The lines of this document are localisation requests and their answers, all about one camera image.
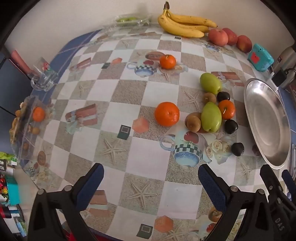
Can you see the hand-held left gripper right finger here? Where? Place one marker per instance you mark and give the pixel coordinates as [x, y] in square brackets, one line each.
[211, 185]

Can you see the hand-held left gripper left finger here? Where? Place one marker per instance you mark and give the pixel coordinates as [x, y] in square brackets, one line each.
[92, 183]

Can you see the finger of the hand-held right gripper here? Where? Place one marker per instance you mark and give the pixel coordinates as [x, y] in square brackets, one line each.
[271, 183]
[290, 183]

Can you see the dark purple plum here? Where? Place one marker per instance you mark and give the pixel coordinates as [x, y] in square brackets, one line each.
[237, 149]
[223, 95]
[231, 126]

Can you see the round steel plate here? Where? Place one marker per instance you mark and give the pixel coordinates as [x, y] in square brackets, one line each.
[268, 120]

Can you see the large brown kiwi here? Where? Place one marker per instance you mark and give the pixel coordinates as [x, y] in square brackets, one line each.
[193, 121]

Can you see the green apple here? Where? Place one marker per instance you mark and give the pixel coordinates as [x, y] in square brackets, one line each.
[210, 83]
[211, 118]

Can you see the orange tangerine with stem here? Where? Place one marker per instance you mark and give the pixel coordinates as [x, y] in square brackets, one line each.
[226, 109]

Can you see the large orange tangerine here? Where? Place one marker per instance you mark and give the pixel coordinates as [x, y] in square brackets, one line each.
[167, 114]

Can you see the small brown kiwi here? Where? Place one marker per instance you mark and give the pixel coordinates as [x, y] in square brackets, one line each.
[209, 97]

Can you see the small orange tangerine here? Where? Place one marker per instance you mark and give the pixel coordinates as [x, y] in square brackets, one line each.
[167, 61]

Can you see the clear plastic snack container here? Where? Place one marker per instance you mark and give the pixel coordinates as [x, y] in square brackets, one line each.
[25, 139]

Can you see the teal storage box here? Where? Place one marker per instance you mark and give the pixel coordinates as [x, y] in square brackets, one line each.
[11, 192]

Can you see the tangerine inside plastic container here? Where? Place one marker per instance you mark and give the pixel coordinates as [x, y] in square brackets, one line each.
[38, 114]

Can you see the black power adapter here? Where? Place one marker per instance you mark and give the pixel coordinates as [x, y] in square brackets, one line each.
[279, 77]

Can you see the clear glass mug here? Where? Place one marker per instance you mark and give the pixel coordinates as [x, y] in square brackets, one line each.
[45, 77]

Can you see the steel electric kettle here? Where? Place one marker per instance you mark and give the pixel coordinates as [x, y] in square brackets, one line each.
[288, 56]

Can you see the teal toy house box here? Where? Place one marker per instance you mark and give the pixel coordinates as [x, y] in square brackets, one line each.
[259, 56]

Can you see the red apple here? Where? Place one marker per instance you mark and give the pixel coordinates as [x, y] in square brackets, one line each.
[232, 36]
[217, 37]
[244, 43]

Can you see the yellow banana bunch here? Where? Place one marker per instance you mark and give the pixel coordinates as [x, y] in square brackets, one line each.
[182, 30]

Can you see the clear bag of green fruit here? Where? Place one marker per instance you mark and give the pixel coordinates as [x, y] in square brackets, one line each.
[129, 20]

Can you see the pink rail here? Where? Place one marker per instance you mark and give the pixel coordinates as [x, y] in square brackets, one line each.
[20, 61]

